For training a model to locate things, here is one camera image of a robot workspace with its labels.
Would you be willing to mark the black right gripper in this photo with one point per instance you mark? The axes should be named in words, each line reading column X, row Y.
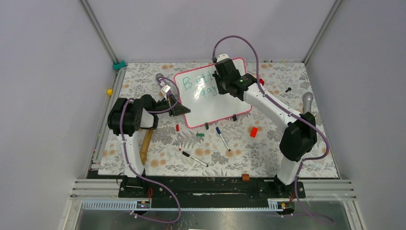
column 221, row 90

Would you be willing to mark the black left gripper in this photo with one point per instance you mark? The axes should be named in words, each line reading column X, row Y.
column 179, row 109

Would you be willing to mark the pink framed whiteboard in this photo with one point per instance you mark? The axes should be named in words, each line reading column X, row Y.
column 199, row 93

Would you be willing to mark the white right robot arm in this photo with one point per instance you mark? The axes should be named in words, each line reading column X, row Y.
column 298, row 136

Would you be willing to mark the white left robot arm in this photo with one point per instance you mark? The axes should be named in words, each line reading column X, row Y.
column 127, row 116

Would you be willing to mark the red capped marker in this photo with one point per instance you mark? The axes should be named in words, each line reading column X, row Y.
column 178, row 136

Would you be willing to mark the purple glitter toy microphone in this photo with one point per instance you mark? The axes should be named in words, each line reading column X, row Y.
column 165, row 89

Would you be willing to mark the black capped marker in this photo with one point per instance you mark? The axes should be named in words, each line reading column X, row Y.
column 194, row 159

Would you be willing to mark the blue capped marker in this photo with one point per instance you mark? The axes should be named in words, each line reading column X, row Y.
column 222, row 138

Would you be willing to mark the wooden pestle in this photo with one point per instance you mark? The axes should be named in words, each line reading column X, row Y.
column 145, row 146

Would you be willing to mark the red orange block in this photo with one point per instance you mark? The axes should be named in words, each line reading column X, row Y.
column 254, row 132

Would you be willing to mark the floral patterned mat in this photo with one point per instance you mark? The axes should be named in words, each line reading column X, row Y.
column 258, row 157

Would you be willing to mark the teal corner clamp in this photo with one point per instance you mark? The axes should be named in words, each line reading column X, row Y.
column 119, row 65

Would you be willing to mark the silver toy microphone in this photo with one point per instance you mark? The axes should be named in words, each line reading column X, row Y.
column 307, row 99

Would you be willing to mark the brown small cube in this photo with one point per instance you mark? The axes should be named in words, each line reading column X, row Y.
column 245, row 177

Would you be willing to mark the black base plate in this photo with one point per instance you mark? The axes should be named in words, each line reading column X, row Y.
column 206, row 192

